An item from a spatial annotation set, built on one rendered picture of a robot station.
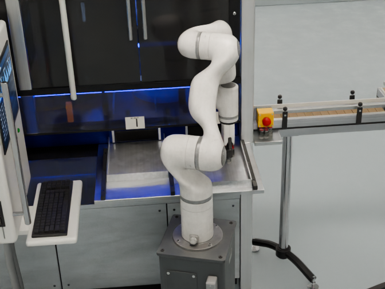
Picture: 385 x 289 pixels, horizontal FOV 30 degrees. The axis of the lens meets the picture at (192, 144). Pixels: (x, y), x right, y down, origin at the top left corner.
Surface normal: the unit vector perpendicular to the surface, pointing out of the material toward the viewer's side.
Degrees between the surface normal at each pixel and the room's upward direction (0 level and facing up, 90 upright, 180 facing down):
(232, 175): 0
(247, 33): 90
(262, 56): 0
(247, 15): 90
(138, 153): 0
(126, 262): 90
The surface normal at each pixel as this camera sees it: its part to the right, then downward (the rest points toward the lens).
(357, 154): -0.03, -0.88
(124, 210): 0.07, 0.48
